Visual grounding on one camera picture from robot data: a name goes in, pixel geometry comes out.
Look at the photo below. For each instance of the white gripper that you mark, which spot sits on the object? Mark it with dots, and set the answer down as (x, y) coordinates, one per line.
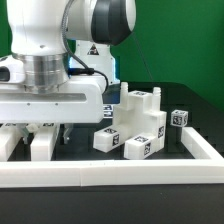
(79, 100)

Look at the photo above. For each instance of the white chair back frame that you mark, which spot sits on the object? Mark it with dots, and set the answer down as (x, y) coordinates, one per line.
(41, 147)

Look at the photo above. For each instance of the white chair seat part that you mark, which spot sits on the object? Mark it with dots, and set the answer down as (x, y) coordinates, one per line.
(139, 114)

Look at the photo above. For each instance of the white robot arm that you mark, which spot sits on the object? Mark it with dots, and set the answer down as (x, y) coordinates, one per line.
(37, 86)

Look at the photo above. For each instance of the small tagged cube right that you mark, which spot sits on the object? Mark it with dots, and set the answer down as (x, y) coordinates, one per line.
(179, 118)

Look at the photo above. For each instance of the white U-shaped fence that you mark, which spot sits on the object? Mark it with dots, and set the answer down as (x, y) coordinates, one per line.
(207, 166)

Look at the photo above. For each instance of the white marker base plate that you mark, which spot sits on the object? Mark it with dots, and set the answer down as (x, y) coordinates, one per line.
(108, 111)

